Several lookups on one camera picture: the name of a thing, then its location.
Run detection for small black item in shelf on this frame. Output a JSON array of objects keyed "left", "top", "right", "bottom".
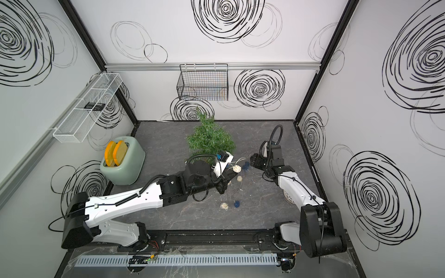
[{"left": 84, "top": 103, "right": 105, "bottom": 111}]

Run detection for black wire wall basket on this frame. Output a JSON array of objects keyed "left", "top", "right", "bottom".
[{"left": 176, "top": 69, "right": 229, "bottom": 101}]

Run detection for white wire wall shelf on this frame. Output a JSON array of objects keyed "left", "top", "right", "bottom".
[{"left": 53, "top": 73, "right": 123, "bottom": 143}]

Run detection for aluminium wall rail back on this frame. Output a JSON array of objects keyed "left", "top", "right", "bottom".
[{"left": 105, "top": 61, "right": 321, "bottom": 72}]

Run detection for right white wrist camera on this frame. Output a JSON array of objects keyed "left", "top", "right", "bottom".
[{"left": 260, "top": 141, "right": 269, "bottom": 158}]

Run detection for black corner frame post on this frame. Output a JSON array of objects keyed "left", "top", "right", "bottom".
[{"left": 294, "top": 0, "right": 359, "bottom": 125}]

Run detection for black left corner post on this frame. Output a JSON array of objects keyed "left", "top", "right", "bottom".
[{"left": 58, "top": 0, "right": 139, "bottom": 126}]

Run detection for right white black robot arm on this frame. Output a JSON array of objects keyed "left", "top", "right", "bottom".
[{"left": 250, "top": 125, "right": 347, "bottom": 258}]

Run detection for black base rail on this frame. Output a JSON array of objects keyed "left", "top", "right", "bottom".
[{"left": 136, "top": 228, "right": 296, "bottom": 252}]

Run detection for aluminium wall rail left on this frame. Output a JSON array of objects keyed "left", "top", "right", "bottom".
[{"left": 1, "top": 69, "right": 100, "bottom": 213}]

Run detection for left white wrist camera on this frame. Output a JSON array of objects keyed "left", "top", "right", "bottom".
[{"left": 213, "top": 151, "right": 233, "bottom": 178}]

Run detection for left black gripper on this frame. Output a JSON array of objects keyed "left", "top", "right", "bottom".
[{"left": 188, "top": 168, "right": 239, "bottom": 197}]

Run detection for grey slotted cable duct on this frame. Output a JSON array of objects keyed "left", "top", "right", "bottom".
[{"left": 74, "top": 254, "right": 279, "bottom": 267}]

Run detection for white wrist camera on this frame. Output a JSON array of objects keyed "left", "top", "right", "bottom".
[
  {"left": 260, "top": 141, "right": 269, "bottom": 158},
  {"left": 213, "top": 151, "right": 233, "bottom": 178}
]

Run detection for string lights with rattan balls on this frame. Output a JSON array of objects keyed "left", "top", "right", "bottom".
[{"left": 219, "top": 156, "right": 250, "bottom": 211}]

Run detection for aluminium wall rail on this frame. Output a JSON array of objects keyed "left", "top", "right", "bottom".
[
  {"left": 105, "top": 61, "right": 321, "bottom": 72},
  {"left": 1, "top": 69, "right": 100, "bottom": 213}
]

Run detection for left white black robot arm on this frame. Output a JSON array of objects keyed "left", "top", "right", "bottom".
[{"left": 61, "top": 151, "right": 242, "bottom": 250}]

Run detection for white round strainer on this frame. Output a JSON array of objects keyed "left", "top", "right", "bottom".
[{"left": 283, "top": 191, "right": 295, "bottom": 205}]

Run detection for small green christmas tree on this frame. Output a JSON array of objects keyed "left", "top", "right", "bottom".
[{"left": 186, "top": 107, "right": 236, "bottom": 163}]

